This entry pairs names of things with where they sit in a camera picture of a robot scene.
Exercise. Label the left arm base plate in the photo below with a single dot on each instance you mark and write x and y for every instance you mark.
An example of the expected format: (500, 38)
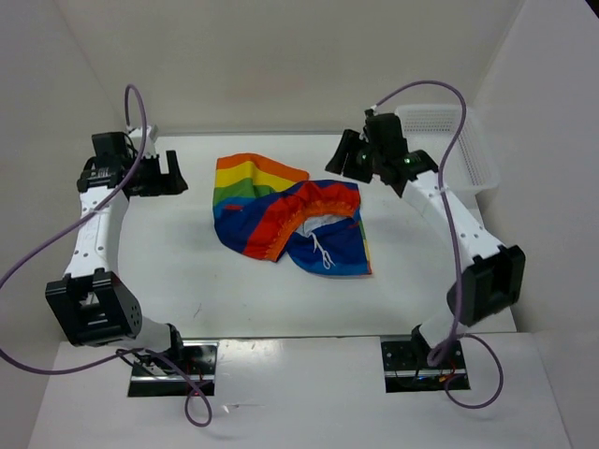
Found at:
(153, 378)

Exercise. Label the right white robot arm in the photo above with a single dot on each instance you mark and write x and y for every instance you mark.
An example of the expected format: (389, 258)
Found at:
(489, 274)

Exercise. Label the rainbow striped shorts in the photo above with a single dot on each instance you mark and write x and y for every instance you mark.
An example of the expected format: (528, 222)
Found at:
(264, 209)

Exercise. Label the white plastic basket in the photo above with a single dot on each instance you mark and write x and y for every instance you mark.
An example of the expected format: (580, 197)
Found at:
(470, 168)

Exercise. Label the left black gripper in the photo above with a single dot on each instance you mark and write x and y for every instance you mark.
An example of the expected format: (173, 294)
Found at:
(170, 183)

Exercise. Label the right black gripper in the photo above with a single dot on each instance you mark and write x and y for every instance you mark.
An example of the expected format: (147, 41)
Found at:
(348, 169)

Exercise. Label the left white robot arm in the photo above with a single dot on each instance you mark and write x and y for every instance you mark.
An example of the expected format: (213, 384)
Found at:
(91, 303)

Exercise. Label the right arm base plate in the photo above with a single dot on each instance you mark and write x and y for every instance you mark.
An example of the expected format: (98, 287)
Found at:
(404, 373)

